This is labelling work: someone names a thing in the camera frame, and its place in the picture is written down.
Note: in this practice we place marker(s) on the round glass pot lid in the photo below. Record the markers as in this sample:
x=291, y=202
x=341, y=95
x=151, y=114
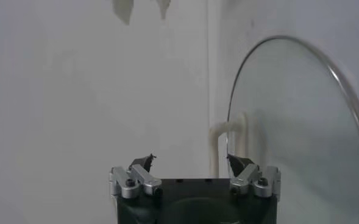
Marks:
x=304, y=121

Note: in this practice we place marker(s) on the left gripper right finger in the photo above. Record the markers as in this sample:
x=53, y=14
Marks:
x=263, y=184

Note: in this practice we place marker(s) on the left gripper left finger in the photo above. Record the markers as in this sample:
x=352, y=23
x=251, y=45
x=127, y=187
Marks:
x=127, y=182

